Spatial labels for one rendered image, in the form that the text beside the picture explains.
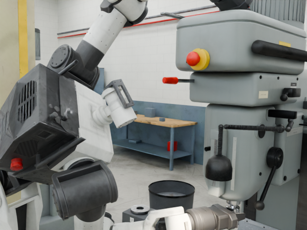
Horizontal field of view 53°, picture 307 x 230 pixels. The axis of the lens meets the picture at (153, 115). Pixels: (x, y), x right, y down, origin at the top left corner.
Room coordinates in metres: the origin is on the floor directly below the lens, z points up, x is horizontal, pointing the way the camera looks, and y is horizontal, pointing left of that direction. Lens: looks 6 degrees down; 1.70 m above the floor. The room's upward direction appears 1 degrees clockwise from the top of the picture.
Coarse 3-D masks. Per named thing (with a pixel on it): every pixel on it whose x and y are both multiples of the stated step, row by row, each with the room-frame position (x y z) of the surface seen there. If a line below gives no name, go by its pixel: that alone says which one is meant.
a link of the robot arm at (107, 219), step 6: (108, 216) 0.99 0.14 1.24; (108, 222) 0.97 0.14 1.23; (126, 222) 0.98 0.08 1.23; (132, 222) 0.97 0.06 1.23; (138, 222) 0.96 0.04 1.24; (108, 228) 0.96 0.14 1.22; (114, 228) 0.96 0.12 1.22; (120, 228) 0.95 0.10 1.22; (126, 228) 0.95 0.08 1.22; (132, 228) 0.94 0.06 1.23; (138, 228) 0.94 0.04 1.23
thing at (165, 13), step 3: (162, 12) 0.93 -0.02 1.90; (165, 12) 0.92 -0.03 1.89; (168, 12) 0.93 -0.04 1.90; (165, 15) 0.94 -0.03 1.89; (168, 15) 0.93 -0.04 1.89; (171, 15) 0.94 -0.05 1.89; (174, 15) 0.95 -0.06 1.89; (177, 15) 0.96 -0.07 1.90; (177, 18) 0.98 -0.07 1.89; (180, 18) 0.98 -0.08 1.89
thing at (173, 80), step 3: (165, 78) 0.92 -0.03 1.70; (168, 78) 0.92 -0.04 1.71; (171, 78) 0.93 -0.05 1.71; (174, 78) 0.94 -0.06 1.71; (177, 78) 0.95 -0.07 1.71; (162, 81) 0.93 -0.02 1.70; (165, 81) 0.92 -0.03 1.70; (168, 81) 0.92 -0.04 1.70; (171, 81) 0.93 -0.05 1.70; (174, 81) 0.94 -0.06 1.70; (177, 81) 0.95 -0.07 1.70; (180, 81) 0.97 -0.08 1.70; (183, 81) 0.98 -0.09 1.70; (186, 81) 0.99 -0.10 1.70; (189, 81) 1.00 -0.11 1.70; (192, 81) 1.01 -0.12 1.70
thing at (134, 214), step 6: (138, 204) 1.43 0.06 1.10; (126, 210) 1.39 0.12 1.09; (132, 210) 1.36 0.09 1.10; (138, 210) 1.36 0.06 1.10; (144, 210) 1.36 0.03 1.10; (150, 210) 1.39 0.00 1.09; (126, 216) 1.36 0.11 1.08; (132, 216) 1.34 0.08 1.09; (138, 216) 1.33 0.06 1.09; (144, 216) 1.33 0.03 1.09; (156, 228) 1.26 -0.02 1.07
